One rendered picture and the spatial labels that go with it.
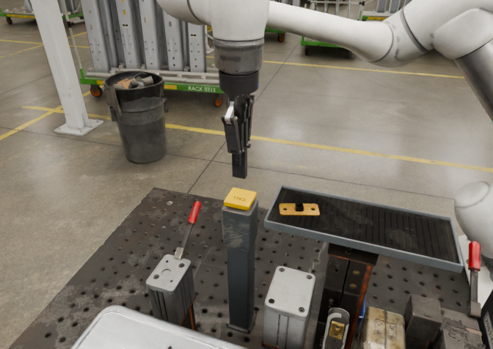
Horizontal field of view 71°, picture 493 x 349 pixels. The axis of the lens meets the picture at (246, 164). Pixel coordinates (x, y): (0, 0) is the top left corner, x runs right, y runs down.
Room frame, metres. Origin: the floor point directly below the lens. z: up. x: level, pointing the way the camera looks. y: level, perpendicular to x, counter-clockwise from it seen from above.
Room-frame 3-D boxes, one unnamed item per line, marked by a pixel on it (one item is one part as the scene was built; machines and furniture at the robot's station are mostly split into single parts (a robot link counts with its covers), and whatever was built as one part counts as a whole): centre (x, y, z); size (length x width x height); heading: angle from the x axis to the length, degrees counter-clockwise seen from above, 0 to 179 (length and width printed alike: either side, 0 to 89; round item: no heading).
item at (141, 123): (2.83, 0.94, 0.36); 0.54 x 0.50 x 0.73; 163
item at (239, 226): (0.63, 0.01, 0.92); 0.08 x 0.08 x 0.44; 71
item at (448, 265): (0.55, -0.23, 1.16); 0.37 x 0.14 x 0.02; 71
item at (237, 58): (0.64, 0.01, 1.48); 0.09 x 0.09 x 0.06
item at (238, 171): (0.63, 0.02, 1.25); 0.03 x 0.01 x 0.07; 71
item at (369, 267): (0.55, -0.23, 0.92); 0.10 x 0.08 x 0.45; 71
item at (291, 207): (0.58, -0.11, 1.17); 0.08 x 0.04 x 0.01; 89
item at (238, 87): (0.64, 0.01, 1.41); 0.08 x 0.07 x 0.09; 161
